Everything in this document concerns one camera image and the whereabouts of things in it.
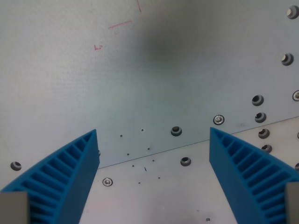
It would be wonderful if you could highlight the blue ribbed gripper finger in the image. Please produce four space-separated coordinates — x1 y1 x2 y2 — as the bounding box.
208 126 299 224
0 129 101 224

